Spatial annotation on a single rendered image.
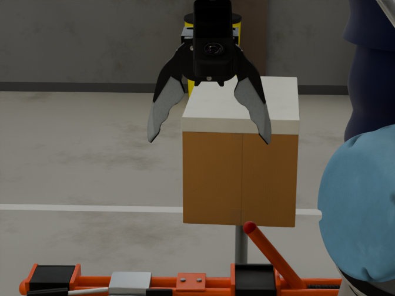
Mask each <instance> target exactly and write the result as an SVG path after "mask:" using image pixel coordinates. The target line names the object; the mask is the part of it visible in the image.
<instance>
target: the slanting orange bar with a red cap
mask: <svg viewBox="0 0 395 296"><path fill-rule="evenodd" d="M243 231H244V232H245V233H246V234H247V235H248V236H249V238H250V239H251V240H252V241H253V242H254V243H255V245H256V246H257V247H258V249H259V250H260V251H261V252H262V253H263V254H264V255H265V257H266V258H267V259H268V260H269V261H270V263H271V264H272V265H273V266H274V268H275V269H276V270H277V271H278V272H279V274H280V275H281V276H282V277H283V278H284V279H285V280H286V282H287V283H288V284H289V285H290V286H291V288H295V289H306V284H305V283H304V282H303V281H302V280H301V279H300V277H299V276H298V275H297V274H296V273H295V271H294V270H293V269H292V268H291V266H290V265H289V264H288V263H287V262H286V260H285V259H284V258H283V257H282V256H281V255H280V253H279V252H278V251H277V250H276V249H275V247H274V246H273V245H272V244H271V242H270V241H269V240H268V239H267V238H266V236H265V235H264V234H263V233H262V232H261V231H260V229H259V228H258V227H257V225H256V224H255V223H254V222H252V221H247V222H245V223H244V225H243Z"/></svg>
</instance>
